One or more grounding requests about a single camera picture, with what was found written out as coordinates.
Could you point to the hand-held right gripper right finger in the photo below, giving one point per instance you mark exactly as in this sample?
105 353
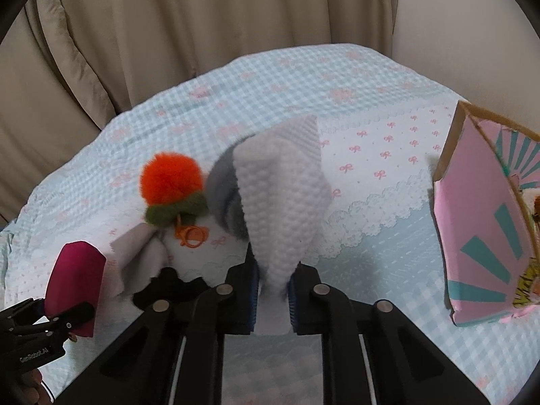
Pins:
292 303

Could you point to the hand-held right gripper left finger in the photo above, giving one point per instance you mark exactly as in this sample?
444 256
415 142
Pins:
252 303

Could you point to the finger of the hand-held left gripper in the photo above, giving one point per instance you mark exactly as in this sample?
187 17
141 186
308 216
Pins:
78 313

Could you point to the magenta soft pouch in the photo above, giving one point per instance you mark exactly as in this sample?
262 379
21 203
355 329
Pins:
74 278

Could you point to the white textured cloth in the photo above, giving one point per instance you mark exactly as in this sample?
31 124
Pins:
282 202

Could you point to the person's left hand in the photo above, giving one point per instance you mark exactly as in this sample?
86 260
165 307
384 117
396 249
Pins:
33 382

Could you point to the black cloth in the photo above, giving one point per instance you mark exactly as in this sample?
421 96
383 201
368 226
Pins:
177 282

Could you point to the light grey cloth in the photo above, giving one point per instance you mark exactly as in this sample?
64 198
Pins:
135 253

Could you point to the grey fuzzy cloth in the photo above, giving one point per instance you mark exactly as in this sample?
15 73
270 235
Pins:
220 177

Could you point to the light blue checked bed cover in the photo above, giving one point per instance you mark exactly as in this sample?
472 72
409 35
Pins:
379 168

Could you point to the pink printed cardboard box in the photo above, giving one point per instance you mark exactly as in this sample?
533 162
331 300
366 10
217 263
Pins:
476 228

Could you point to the beige curtain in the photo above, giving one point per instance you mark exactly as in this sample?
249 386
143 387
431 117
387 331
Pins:
168 29

